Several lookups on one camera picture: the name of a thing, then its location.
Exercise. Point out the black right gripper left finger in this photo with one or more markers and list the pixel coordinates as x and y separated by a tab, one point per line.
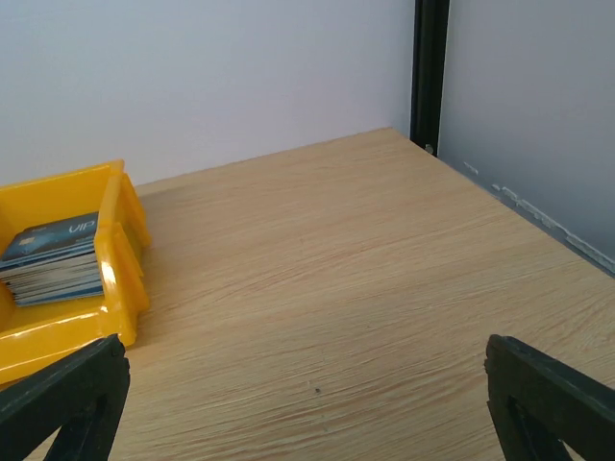
79	399

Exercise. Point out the yellow bin with blue cards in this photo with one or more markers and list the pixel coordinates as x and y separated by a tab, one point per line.
33	337

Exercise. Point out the blue card stack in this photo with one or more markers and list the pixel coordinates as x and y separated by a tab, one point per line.
53	262

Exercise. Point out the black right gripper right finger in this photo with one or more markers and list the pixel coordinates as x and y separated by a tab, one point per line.
542	408

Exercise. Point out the black right rear frame post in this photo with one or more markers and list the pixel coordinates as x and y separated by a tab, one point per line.
429	53

